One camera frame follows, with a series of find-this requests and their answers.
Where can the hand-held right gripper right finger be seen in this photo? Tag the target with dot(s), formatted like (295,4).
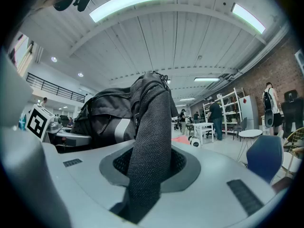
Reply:
(213,198)

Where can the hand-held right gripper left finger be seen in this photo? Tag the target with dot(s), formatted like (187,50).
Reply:
(83,186)

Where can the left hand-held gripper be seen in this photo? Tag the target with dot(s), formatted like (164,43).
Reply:
(36,125)

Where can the black backpack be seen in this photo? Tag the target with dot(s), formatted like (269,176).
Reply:
(111,108)

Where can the pink fabric surface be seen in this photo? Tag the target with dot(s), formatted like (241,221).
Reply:
(180,139)

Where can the black mezzanine railing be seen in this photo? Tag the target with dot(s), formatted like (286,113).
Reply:
(54,87)

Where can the white rounded machine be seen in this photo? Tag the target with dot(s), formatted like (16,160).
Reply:
(194,141)

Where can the round ceiling light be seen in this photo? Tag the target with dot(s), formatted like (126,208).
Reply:
(80,74)
(54,59)

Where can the blue chair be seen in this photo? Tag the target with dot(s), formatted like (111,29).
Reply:
(264,155)

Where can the white rectangular table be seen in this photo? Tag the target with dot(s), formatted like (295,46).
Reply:
(203,125)

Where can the round white table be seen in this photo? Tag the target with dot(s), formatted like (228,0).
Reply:
(250,133)

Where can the grey chair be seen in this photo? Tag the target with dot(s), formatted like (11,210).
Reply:
(243,123)

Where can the white storage shelf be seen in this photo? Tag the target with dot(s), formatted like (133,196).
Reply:
(229,108)

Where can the grey refrigerator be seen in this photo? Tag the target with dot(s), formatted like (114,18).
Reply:
(249,113)

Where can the long ceiling light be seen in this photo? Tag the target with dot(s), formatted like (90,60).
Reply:
(133,1)
(206,79)
(248,18)
(187,99)

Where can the window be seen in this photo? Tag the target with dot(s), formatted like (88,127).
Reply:
(22,51)

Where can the black office chair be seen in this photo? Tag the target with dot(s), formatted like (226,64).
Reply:
(292,108)

